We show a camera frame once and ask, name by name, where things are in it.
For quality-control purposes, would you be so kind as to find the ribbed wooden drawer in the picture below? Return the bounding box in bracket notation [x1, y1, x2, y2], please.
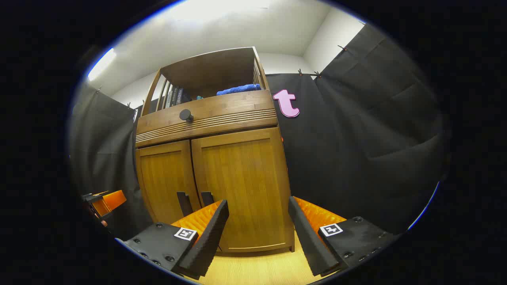
[135, 89, 278, 148]

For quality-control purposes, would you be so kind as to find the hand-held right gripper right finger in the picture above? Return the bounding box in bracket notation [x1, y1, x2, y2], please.
[288, 196, 398, 277]

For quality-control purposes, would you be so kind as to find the long ceiling light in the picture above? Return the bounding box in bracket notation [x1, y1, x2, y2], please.
[87, 47, 117, 82]

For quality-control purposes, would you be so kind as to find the wooden double-door shoe cabinet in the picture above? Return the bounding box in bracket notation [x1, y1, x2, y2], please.
[135, 46, 295, 253]

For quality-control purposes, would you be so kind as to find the blue towel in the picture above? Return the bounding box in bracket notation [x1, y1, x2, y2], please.
[216, 84, 262, 96]

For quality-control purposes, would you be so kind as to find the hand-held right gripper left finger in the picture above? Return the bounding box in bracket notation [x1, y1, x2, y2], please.
[115, 199, 230, 280]

